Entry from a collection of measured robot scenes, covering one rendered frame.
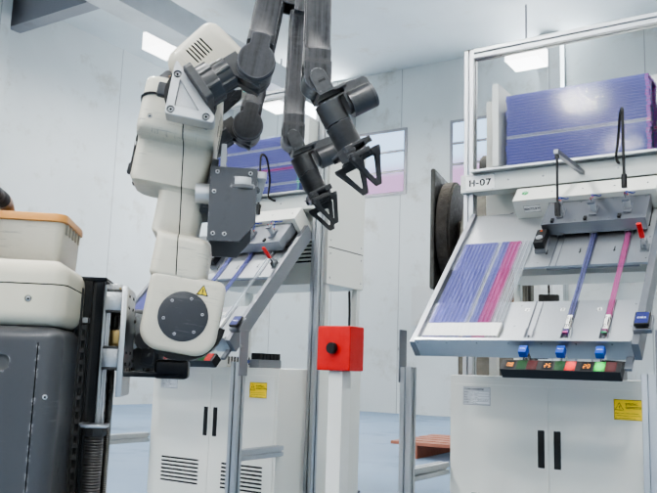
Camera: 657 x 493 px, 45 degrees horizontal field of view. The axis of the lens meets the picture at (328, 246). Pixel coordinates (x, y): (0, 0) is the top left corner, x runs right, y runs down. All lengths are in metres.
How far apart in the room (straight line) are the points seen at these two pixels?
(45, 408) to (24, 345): 0.12
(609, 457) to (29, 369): 1.79
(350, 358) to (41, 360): 1.50
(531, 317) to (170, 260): 1.24
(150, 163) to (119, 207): 10.46
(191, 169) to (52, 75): 10.05
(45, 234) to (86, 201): 10.08
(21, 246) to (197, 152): 0.42
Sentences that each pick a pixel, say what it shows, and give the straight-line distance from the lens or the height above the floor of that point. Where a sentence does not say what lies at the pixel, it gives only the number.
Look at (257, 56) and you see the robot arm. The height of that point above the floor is 1.24.
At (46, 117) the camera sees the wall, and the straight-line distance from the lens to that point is 11.56.
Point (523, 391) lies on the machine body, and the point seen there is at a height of 0.57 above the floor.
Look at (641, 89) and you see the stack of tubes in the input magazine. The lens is 2.95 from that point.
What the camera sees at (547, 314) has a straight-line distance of 2.51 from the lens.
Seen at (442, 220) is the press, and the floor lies 1.99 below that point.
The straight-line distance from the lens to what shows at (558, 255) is 2.73.
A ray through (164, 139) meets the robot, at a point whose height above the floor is 1.11.
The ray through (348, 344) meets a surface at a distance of 2.82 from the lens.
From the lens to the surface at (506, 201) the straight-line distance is 3.19.
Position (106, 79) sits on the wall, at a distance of 12.41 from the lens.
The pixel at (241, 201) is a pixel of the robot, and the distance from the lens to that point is 1.69.
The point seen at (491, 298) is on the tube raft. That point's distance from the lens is 2.61.
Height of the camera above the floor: 0.63
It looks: 9 degrees up
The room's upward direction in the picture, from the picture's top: 2 degrees clockwise
